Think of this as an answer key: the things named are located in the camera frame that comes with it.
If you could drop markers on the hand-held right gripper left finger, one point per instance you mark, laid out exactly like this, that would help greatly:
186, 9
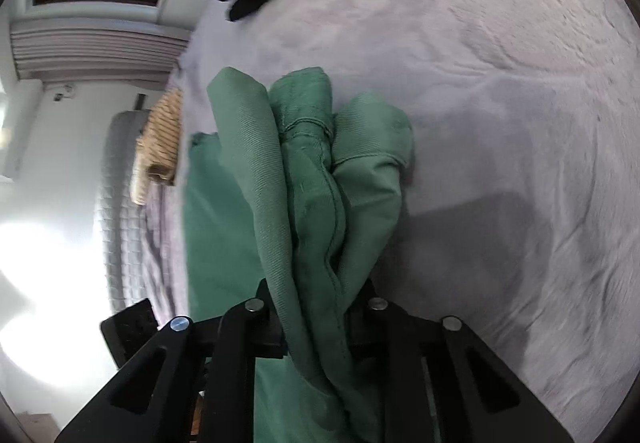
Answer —
270, 333

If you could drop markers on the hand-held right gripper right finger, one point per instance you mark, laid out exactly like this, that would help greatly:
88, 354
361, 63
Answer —
362, 328

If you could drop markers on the green jacket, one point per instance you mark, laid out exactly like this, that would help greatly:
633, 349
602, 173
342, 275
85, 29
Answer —
310, 223

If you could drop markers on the grey quilted mattress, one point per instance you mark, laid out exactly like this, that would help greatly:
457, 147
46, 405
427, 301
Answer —
115, 203

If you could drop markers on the brown cardboard box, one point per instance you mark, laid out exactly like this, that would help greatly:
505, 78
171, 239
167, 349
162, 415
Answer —
37, 428

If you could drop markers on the beige knitted sweater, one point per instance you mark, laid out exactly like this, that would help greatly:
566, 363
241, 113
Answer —
165, 133

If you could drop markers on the lavender bed blanket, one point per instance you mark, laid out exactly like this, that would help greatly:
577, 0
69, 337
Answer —
500, 123

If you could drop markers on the white air conditioner unit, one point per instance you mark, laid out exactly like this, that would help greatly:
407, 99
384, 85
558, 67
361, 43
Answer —
100, 53

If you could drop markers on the wall socket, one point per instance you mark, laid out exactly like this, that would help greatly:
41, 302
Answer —
65, 91

